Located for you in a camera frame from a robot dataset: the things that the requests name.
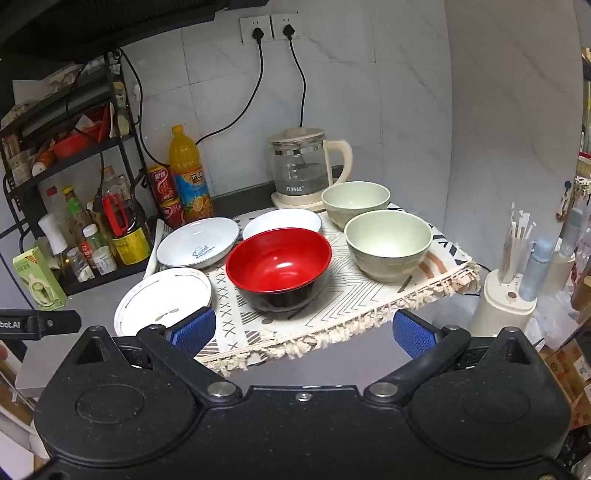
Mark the orange juice bottle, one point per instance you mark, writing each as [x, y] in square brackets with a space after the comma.
[187, 175]

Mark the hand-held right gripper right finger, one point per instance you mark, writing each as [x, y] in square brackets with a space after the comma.
[413, 334]

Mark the dark sauce bottle yellow label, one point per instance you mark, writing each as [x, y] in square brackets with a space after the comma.
[131, 244]

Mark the red drink can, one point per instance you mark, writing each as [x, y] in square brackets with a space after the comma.
[171, 213]
[161, 184]

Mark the patterned fringed table cloth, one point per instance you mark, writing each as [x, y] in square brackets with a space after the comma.
[369, 300]

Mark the grey-blue bottle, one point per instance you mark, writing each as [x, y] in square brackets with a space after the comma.
[570, 235]
[535, 267]

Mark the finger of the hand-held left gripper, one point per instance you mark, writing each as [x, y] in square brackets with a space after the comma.
[60, 323]

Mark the black range hood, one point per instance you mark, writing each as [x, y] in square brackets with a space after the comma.
[92, 23]

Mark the black power plug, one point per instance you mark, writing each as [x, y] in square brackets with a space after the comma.
[257, 34]
[288, 31]

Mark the white plastic jar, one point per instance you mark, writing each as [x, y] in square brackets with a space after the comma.
[105, 261]

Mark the glass electric kettle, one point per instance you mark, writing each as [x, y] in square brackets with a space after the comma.
[298, 170]

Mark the bundle of white chopsticks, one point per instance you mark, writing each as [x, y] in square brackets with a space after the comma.
[515, 244]

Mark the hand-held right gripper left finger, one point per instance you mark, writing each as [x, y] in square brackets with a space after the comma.
[194, 330]

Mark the green carton box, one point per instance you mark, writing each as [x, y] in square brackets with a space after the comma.
[27, 272]

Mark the small glass jar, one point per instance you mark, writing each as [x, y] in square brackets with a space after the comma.
[78, 265]

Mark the white chopstick holder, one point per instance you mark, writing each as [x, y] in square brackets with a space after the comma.
[498, 309]

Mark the white wall socket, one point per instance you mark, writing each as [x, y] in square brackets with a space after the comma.
[247, 25]
[298, 21]

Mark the pale green bowl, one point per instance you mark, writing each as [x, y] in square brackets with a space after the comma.
[388, 240]
[355, 196]

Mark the black metal rack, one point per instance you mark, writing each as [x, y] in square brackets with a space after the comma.
[83, 152]

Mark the red and black bowl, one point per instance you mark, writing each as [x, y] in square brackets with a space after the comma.
[277, 263]

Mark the cream kettle base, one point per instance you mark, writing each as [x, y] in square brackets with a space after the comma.
[295, 204]

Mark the yellow-capped oil bottle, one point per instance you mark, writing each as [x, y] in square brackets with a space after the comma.
[76, 210]

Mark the small red label bottle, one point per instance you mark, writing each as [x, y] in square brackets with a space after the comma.
[92, 242]

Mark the white plate with blue print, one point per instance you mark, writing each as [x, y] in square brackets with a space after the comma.
[194, 242]

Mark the small white blue-rimmed plate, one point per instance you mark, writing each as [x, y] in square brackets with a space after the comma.
[281, 221]

